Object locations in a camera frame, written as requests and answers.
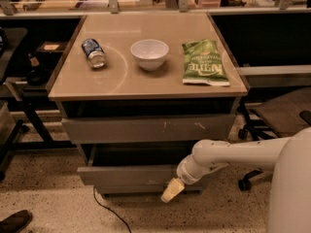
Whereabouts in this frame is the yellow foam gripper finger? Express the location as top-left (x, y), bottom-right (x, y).
top-left (161, 178), bottom-right (185, 203)

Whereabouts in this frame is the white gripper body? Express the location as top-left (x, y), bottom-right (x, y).
top-left (177, 155), bottom-right (213, 185)

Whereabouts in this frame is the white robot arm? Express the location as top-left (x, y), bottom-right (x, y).
top-left (161, 127), bottom-right (311, 233)

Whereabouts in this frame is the grey top drawer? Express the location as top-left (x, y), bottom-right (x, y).
top-left (62, 114), bottom-right (235, 144)

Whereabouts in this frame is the grey drawer cabinet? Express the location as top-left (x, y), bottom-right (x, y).
top-left (45, 12), bottom-right (250, 199)

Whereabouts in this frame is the black office chair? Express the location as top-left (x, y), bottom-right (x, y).
top-left (237, 86), bottom-right (311, 192)

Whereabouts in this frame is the green chip bag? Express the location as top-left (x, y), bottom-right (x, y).
top-left (182, 39), bottom-right (229, 86)

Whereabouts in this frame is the white bowl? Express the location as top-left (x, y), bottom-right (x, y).
top-left (130, 39), bottom-right (169, 71)

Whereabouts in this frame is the blue soda can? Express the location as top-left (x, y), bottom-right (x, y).
top-left (82, 38), bottom-right (106, 69)

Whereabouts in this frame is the dark shoe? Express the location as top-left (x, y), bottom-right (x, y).
top-left (0, 210), bottom-right (32, 233)

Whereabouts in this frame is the black floor cable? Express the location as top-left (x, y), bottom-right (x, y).
top-left (92, 186), bottom-right (133, 233)

